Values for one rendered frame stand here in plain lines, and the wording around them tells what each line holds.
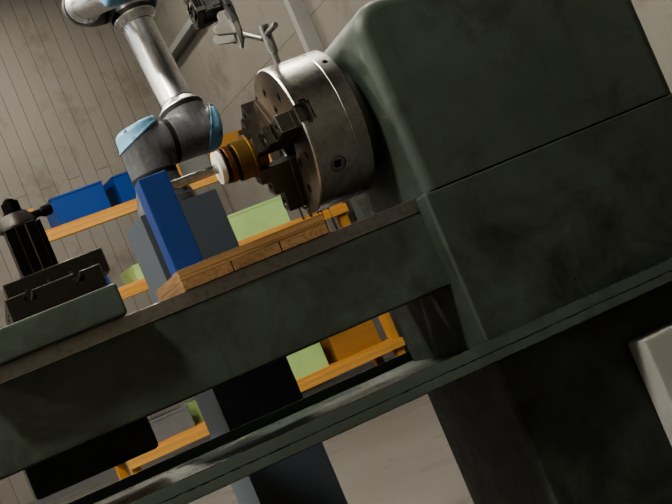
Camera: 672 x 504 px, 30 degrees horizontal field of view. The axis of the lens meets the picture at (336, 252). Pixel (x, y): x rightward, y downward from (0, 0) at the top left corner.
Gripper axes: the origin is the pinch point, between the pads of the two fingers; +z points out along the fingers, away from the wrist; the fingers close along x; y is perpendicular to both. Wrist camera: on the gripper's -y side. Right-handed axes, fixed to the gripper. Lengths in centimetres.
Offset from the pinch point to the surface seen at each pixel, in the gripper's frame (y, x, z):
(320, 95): -2.5, 18.6, 28.7
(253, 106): 5.2, 0.7, 16.1
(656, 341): -41, 10, 99
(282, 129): 7.0, 16.1, 31.5
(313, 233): 11, 13, 53
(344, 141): -3.5, 14.9, 38.1
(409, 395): 9, 13, 89
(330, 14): -238, -512, -310
